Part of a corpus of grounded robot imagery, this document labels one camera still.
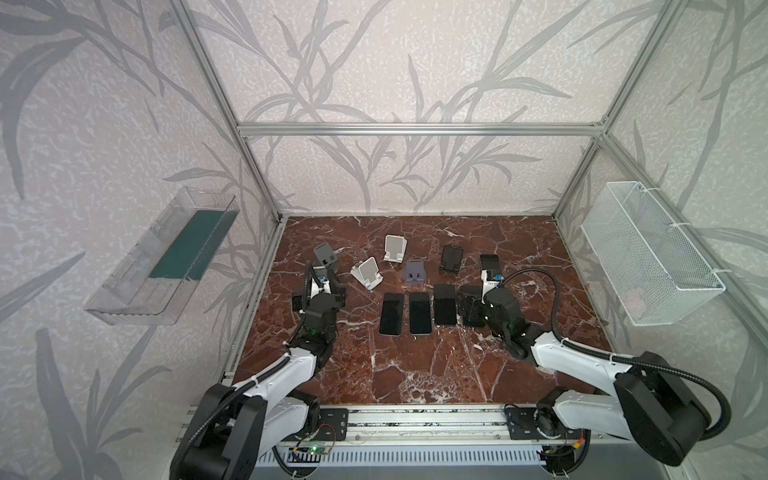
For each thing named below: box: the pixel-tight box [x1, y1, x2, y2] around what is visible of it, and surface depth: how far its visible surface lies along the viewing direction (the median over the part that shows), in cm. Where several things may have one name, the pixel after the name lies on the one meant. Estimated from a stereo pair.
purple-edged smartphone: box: [379, 293, 405, 336], surface depth 95 cm
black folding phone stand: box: [440, 245, 464, 272], surface depth 104 cm
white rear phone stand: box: [384, 234, 408, 264], surface depth 107 cm
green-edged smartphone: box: [409, 292, 432, 336], surface depth 93 cm
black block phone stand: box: [314, 242, 338, 267], surface depth 104 cm
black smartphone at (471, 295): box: [460, 285, 483, 307], surface depth 80 cm
